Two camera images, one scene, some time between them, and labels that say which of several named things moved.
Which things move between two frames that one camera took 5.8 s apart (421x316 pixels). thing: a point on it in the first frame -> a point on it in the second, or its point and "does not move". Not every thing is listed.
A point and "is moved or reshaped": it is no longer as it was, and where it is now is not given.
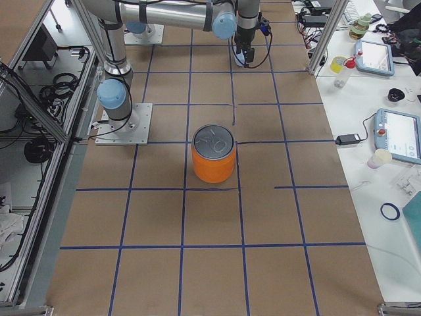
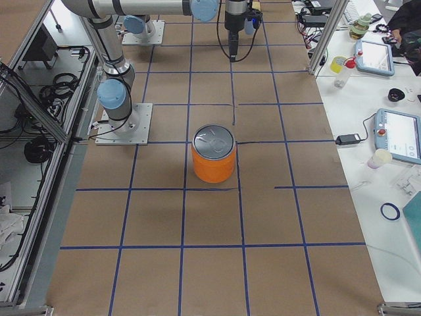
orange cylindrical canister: (213, 153) does not move
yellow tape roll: (337, 64) does not move
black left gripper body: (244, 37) -> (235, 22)
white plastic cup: (239, 56) is moved or reshaped
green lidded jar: (360, 27) does not move
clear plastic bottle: (341, 78) does not move
